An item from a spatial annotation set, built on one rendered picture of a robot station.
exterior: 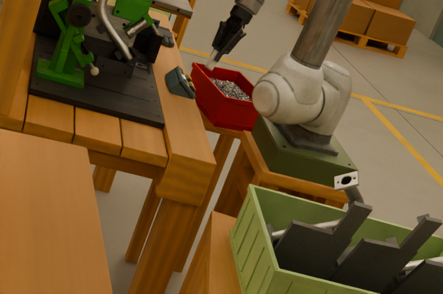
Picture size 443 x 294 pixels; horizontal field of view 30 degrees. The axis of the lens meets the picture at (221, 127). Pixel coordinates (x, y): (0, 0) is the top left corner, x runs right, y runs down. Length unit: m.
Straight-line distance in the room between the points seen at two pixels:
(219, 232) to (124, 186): 1.88
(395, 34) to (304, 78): 6.95
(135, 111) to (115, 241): 1.19
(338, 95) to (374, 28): 6.59
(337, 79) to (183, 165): 0.59
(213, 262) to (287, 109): 0.58
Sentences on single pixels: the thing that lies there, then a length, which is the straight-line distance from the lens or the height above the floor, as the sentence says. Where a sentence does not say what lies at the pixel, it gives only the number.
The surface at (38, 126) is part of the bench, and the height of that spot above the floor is 0.87.
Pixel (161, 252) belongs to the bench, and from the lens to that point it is 2.54.
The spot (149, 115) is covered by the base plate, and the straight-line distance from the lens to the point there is 2.58.
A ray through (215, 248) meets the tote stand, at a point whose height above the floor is 0.79.
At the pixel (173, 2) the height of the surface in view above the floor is 1.13.
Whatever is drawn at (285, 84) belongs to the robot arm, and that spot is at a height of 1.16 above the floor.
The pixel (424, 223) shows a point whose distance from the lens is 1.98.
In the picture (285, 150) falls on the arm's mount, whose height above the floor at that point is 0.93.
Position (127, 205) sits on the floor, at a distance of 3.97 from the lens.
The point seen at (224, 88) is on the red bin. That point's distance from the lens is 3.13.
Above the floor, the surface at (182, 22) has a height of 0.36.
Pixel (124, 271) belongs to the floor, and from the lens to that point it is 3.48.
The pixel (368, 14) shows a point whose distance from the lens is 9.13.
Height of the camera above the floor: 1.82
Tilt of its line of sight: 20 degrees down
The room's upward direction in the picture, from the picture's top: 21 degrees clockwise
